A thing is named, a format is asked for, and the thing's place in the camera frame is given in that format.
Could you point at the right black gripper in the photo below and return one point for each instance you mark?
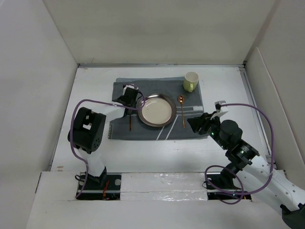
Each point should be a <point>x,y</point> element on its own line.
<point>196,122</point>

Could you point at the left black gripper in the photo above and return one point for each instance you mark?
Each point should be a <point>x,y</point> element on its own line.
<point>133,104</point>

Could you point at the grey striped cloth placemat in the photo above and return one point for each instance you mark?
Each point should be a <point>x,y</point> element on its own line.
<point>172,87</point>

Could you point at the copper spoon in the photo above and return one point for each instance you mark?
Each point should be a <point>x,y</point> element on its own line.
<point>181,100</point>

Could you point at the round metal plate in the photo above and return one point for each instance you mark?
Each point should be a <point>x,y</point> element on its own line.
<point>158,110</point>

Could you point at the pale green cup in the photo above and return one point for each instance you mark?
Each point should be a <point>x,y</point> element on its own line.
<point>190,82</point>

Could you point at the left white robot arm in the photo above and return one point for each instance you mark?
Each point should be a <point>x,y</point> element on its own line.
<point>87,126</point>

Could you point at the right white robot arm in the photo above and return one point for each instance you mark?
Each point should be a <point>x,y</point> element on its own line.
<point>277,191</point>

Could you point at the white foil-covered front block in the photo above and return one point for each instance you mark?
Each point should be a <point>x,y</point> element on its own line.
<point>163,187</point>

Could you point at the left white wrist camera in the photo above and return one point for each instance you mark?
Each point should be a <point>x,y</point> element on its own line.
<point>131,86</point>

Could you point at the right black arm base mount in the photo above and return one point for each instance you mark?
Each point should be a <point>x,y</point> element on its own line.
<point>219,183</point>

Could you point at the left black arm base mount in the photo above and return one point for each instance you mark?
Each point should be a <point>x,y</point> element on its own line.
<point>105,187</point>

